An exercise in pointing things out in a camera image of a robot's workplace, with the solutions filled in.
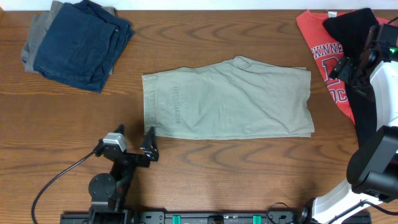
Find black garment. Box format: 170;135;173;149
323;8;379;146

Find folded grey garment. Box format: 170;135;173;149
21;0;116;75

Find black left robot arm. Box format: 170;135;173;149
88;125;159;224

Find khaki shorts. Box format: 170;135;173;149
142;56;315;140

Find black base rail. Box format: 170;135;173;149
60;211;372;224

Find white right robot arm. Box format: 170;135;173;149
296;23;397;223

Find red printed t-shirt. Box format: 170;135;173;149
296;10;387;120

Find folded navy blue shorts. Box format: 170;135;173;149
33;1;134;93

